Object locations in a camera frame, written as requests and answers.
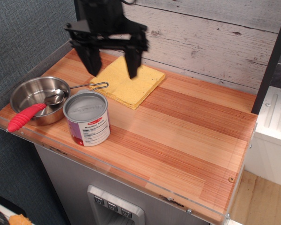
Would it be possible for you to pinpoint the black and white base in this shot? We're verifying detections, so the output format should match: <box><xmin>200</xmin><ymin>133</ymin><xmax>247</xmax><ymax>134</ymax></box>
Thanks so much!
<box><xmin>0</xmin><ymin>196</ymin><xmax>27</xmax><ymax>225</ymax></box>

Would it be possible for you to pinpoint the steel pot with wire handle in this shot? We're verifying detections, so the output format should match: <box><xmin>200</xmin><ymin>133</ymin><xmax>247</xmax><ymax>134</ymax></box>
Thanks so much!
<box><xmin>9</xmin><ymin>76</ymin><xmax>110</xmax><ymax>127</ymax></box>

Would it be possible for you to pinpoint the toy tin can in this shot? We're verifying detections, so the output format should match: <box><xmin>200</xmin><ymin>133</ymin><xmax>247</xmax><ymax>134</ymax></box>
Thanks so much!
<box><xmin>63</xmin><ymin>90</ymin><xmax>111</xmax><ymax>147</ymax></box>

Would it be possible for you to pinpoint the silver dispenser panel with buttons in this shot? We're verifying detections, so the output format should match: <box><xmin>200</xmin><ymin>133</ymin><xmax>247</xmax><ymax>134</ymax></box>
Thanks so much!
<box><xmin>87</xmin><ymin>185</ymin><xmax>146</xmax><ymax>225</ymax></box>

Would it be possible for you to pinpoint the spoon with red handle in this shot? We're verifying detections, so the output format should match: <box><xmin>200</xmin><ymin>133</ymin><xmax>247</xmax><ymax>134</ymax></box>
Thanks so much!
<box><xmin>7</xmin><ymin>89</ymin><xmax>65</xmax><ymax>133</ymax></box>

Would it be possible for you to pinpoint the dark right post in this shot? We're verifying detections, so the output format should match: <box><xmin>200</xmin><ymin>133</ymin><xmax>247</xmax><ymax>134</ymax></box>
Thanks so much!
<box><xmin>251</xmin><ymin>0</ymin><xmax>281</xmax><ymax>115</ymax></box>

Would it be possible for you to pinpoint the yellow cloth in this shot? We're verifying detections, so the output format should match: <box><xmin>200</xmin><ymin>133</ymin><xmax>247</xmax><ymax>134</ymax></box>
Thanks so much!
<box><xmin>90</xmin><ymin>56</ymin><xmax>165</xmax><ymax>110</ymax></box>

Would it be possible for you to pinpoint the grey toy fridge cabinet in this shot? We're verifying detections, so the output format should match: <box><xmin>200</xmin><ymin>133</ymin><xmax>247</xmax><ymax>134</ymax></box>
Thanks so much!
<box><xmin>35</xmin><ymin>145</ymin><xmax>207</xmax><ymax>225</ymax></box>

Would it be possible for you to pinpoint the white appliance at right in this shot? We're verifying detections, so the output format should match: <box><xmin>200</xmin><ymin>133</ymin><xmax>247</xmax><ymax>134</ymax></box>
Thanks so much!
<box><xmin>244</xmin><ymin>87</ymin><xmax>281</xmax><ymax>185</ymax></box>

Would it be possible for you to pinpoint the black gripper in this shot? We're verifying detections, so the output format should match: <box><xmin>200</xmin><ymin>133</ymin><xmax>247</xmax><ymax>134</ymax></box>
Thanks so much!
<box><xmin>64</xmin><ymin>0</ymin><xmax>148</xmax><ymax>79</ymax></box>

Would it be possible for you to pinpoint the orange object bottom left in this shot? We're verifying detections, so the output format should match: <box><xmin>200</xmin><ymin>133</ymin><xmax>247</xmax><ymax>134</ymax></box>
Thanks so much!
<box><xmin>8</xmin><ymin>214</ymin><xmax>33</xmax><ymax>225</ymax></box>

